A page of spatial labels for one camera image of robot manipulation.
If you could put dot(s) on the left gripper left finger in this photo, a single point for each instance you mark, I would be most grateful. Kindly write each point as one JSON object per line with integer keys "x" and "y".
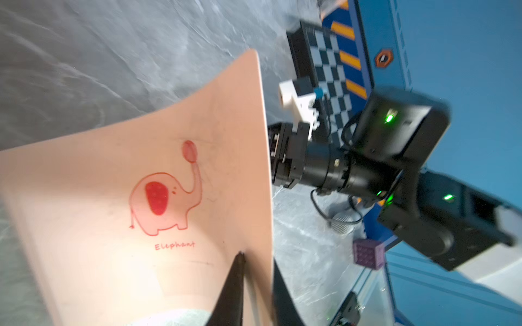
{"x": 229, "y": 306}

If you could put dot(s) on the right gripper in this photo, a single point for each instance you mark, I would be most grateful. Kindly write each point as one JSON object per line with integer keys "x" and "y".
{"x": 297, "y": 160}

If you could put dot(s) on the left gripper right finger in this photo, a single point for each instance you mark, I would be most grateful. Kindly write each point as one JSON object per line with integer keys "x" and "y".
{"x": 285, "y": 312}

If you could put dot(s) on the pink photo album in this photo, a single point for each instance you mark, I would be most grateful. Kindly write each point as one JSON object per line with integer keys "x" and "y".
{"x": 123, "y": 223}

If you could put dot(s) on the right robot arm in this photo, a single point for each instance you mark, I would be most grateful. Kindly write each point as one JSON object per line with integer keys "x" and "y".
{"x": 385, "y": 148}

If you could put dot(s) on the silver microphone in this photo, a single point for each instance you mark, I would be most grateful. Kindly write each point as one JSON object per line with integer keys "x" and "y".
{"x": 346, "y": 221}

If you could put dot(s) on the purple cube box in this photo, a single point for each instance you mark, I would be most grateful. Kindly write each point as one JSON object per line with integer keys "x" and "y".
{"x": 369, "y": 253}

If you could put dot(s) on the black white chessboard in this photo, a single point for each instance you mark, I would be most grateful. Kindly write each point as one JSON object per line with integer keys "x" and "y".
{"x": 334, "y": 62}

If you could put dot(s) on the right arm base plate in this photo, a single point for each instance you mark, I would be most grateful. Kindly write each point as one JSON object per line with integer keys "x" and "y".
{"x": 349, "y": 312}

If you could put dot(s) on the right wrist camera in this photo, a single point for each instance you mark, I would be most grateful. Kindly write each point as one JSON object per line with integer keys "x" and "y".
{"x": 299, "y": 97}

